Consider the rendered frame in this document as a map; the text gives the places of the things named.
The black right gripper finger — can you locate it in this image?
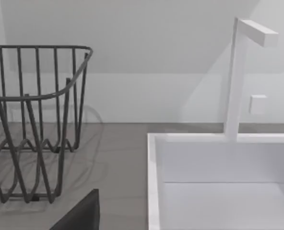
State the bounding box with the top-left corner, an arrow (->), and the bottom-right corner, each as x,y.
48,188 -> 100,230

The dark grey wire basket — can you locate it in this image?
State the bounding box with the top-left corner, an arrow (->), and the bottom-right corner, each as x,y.
0,45 -> 94,204

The tall white tap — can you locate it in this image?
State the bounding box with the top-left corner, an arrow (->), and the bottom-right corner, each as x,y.
224,16 -> 279,143

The small white square knob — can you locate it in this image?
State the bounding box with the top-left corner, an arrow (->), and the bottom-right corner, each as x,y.
249,94 -> 268,115

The white sink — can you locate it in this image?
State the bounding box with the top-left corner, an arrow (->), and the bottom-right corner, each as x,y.
147,132 -> 284,230

